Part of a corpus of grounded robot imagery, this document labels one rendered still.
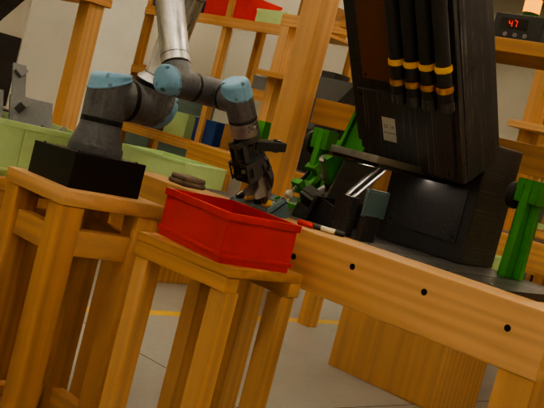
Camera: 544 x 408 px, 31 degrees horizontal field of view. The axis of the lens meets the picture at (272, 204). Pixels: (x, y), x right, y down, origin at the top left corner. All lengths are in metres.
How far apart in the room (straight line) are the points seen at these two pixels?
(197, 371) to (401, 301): 0.50
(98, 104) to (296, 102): 0.96
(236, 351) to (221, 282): 1.30
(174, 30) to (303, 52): 1.01
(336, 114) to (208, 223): 1.20
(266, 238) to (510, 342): 0.61
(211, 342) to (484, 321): 0.62
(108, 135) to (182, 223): 0.39
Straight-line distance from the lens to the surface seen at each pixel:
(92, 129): 2.71
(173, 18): 2.57
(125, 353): 2.52
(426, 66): 2.47
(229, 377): 3.58
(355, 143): 2.80
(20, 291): 3.15
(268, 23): 8.75
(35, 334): 2.64
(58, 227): 2.58
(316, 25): 3.47
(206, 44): 11.77
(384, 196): 2.67
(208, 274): 2.31
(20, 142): 3.09
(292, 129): 3.46
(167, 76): 2.47
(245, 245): 2.31
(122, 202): 2.65
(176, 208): 2.48
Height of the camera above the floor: 1.13
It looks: 4 degrees down
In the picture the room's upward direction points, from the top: 14 degrees clockwise
